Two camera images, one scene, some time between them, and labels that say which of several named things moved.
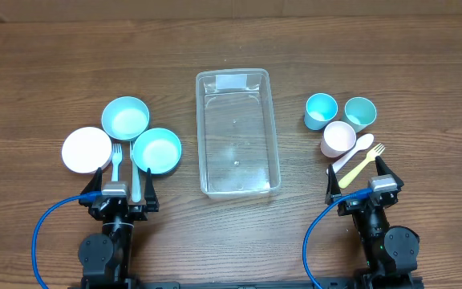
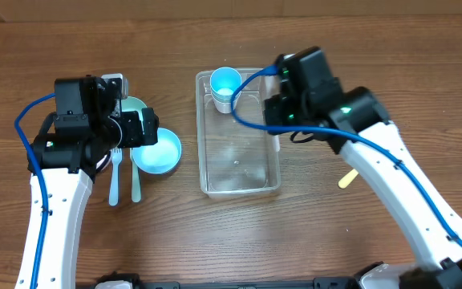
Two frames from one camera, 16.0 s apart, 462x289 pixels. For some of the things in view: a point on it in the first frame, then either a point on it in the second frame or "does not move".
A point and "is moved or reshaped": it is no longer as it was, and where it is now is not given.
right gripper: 332,189 → 278,103
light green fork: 136,193 does not move
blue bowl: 158,149 does not move
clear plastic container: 238,146 does not move
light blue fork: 117,156 does not move
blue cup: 321,109 is moved or reshaped
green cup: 359,112 is moved or reshaped
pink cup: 338,137 is moved or reshaped
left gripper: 150,197 → 139,133
